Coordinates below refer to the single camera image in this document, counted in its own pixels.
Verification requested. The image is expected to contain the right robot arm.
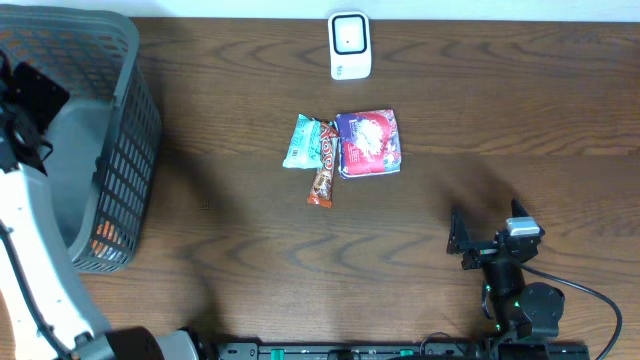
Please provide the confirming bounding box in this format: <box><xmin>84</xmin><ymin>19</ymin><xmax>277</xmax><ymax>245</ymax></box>
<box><xmin>446</xmin><ymin>199</ymin><xmax>565</xmax><ymax>359</ymax></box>

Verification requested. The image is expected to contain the white barcode scanner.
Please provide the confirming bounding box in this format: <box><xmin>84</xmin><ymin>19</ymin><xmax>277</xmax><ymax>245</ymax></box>
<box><xmin>327</xmin><ymin>11</ymin><xmax>373</xmax><ymax>81</ymax></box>

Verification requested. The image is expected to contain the brown orange candy bar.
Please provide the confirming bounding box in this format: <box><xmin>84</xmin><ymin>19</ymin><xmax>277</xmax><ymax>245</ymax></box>
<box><xmin>307</xmin><ymin>122</ymin><xmax>339</xmax><ymax>208</ymax></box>

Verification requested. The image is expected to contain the small orange snack packet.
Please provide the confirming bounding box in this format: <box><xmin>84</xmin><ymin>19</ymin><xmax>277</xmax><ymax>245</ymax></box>
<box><xmin>90</xmin><ymin>221</ymin><xmax>127</xmax><ymax>263</ymax></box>

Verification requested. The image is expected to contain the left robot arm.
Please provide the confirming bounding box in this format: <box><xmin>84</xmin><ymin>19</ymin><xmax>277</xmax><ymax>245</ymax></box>
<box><xmin>1</xmin><ymin>59</ymin><xmax>202</xmax><ymax>359</ymax></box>

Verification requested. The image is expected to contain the purple red snack bag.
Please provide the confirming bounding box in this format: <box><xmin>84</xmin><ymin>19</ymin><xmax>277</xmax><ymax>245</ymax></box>
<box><xmin>335</xmin><ymin>109</ymin><xmax>402</xmax><ymax>179</ymax></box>

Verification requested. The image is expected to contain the grey plastic mesh basket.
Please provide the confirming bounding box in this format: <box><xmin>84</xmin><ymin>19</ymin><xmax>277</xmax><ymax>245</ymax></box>
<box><xmin>1</xmin><ymin>4</ymin><xmax>162</xmax><ymax>273</ymax></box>

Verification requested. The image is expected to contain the left black cable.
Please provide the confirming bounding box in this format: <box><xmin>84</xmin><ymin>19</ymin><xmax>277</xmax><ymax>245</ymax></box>
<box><xmin>0</xmin><ymin>219</ymin><xmax>71</xmax><ymax>360</ymax></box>

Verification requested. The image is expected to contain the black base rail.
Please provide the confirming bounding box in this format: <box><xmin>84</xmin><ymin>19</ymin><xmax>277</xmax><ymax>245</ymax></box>
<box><xmin>210</xmin><ymin>339</ymin><xmax>590</xmax><ymax>360</ymax></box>

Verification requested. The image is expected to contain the teal snack packet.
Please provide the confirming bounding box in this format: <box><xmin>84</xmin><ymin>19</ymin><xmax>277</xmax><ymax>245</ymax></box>
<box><xmin>282</xmin><ymin>114</ymin><xmax>322</xmax><ymax>169</ymax></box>

